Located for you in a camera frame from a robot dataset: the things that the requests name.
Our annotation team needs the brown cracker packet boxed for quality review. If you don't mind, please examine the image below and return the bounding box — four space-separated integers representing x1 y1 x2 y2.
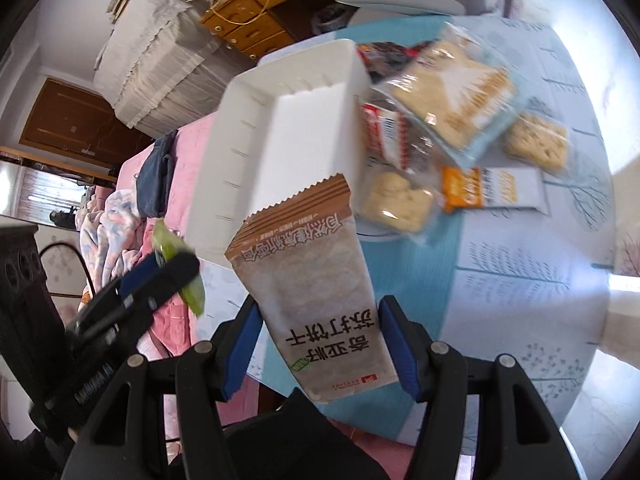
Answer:
224 173 401 405

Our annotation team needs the green snack packet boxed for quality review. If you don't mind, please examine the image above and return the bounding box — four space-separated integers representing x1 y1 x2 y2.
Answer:
151 219 207 317

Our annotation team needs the clear biscuit packet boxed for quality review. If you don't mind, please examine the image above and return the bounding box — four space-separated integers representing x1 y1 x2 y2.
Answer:
501 111 572 172
357 169 437 246

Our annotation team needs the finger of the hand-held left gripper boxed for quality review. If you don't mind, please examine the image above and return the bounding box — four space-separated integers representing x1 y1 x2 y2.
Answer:
132 252 201 311
119 253 169 297

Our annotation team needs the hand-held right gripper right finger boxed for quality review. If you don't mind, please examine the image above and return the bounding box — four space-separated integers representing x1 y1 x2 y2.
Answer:
379 295 576 480

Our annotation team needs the white plastic bin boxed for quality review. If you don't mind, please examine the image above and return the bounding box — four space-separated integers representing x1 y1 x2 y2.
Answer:
185 37 373 268

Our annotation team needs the dark blue cloth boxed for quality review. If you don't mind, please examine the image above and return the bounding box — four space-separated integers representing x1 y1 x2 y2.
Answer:
136 130 179 218

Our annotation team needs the brown cake packet red print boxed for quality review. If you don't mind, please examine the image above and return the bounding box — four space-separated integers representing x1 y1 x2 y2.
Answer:
356 41 433 83

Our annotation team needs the white lace furniture cover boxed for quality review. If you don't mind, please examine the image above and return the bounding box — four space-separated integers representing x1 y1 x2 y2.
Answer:
92 0 256 128

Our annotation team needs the pale floral blanket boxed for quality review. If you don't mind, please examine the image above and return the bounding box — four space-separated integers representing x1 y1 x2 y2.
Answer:
75 187 161 311

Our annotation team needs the clear packet red label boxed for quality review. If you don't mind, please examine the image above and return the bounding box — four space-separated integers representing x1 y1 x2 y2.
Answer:
359 101 438 173

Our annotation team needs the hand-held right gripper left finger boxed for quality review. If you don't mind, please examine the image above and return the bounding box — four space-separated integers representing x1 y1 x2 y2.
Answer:
62 295 265 480

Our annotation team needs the wooden desk with drawers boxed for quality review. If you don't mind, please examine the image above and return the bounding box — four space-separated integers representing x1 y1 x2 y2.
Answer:
200 0 461 58

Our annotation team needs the waste bin with bag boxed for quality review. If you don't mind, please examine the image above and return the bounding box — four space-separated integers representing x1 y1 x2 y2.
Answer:
310 4 351 37

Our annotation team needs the large light blue cracker packet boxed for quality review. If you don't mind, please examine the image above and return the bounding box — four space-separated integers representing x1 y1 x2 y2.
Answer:
372 22 528 170

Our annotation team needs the brown wooden door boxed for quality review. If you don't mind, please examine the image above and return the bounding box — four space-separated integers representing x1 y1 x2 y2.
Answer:
20 77 153 161

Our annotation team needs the orange white bar packet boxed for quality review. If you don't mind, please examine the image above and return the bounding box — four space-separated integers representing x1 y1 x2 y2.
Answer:
439 166 551 217

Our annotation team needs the black cable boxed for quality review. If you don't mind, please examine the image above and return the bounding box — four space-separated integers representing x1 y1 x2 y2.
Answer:
39 241 96 301

